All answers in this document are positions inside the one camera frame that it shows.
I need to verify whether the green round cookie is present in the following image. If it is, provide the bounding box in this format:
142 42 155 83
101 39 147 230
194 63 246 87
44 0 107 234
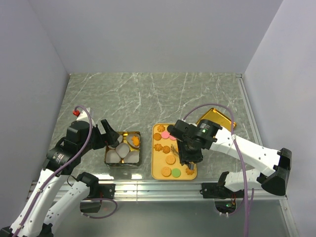
171 168 181 178

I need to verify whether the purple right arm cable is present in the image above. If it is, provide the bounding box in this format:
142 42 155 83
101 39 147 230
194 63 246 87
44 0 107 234
183 103 255 237

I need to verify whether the round waffle cookie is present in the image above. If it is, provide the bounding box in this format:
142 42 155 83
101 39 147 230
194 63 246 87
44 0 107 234
165 155 176 165
161 166 172 177
153 133 161 141

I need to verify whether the orange plastic tray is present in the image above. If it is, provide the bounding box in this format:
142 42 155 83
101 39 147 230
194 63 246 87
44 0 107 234
151 123 198 180

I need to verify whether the gold cookie tin box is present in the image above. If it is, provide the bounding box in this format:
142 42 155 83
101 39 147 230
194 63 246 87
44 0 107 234
104 131 141 167

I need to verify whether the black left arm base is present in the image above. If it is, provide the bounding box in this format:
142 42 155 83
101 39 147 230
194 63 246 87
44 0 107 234
71 172 116 213

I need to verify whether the white aluminium side rail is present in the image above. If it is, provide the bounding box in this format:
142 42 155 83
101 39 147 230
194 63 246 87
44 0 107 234
236 73 275 178

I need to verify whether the orange fish cookie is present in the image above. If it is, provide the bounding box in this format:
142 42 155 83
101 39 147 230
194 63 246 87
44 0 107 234
131 136 140 147

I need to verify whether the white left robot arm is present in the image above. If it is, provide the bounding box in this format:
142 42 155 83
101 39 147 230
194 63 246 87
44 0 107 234
0 106 119 237

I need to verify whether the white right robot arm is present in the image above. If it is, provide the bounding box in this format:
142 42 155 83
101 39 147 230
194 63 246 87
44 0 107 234
167 119 292 199

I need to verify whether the gold tin lid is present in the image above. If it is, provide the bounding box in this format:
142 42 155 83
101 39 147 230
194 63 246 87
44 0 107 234
196 108 232 131

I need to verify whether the flower shaped cookie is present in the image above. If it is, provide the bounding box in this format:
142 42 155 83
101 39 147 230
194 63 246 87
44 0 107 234
186 168 195 175
154 144 163 152
157 124 165 132

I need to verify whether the pink round cookie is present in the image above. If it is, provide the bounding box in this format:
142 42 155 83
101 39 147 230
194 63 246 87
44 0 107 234
161 130 170 139

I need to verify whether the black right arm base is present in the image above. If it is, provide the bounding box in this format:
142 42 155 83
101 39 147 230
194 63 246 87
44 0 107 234
199 171 253 216

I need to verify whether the white paper cup liner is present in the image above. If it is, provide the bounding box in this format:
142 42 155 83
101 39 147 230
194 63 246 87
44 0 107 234
116 143 130 158
105 150 121 164
126 134 140 148
123 151 140 163
108 135 123 149

